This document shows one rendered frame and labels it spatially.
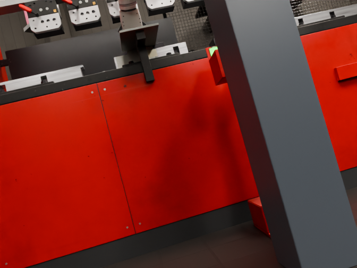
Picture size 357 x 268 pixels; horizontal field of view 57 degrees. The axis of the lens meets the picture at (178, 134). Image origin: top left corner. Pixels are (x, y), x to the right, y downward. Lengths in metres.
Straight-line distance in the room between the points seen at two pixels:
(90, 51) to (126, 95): 0.82
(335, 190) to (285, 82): 0.32
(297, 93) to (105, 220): 1.03
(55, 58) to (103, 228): 1.25
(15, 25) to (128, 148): 4.30
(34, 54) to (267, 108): 1.81
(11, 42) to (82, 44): 3.26
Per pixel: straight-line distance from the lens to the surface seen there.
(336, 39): 1.99
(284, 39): 0.98
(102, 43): 2.37
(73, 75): 1.77
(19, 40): 5.55
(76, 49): 2.37
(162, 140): 1.57
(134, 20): 1.70
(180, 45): 1.81
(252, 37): 0.95
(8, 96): 1.69
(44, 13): 1.89
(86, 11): 1.86
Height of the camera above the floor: 0.42
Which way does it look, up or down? 3 degrees up
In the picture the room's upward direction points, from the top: 15 degrees counter-clockwise
